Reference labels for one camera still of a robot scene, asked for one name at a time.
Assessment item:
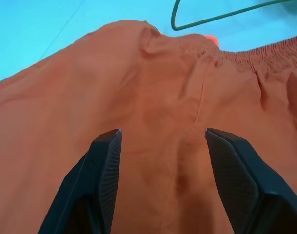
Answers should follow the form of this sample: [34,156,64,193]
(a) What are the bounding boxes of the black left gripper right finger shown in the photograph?
[205,127,297,234]

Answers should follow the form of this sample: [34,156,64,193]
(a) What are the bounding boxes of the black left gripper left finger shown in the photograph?
[37,128,123,234]

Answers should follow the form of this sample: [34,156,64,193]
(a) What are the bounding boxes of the green wire hanger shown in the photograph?
[171,0,293,32]

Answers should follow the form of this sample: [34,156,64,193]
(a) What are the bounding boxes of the orange shorts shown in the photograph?
[0,19,297,234]

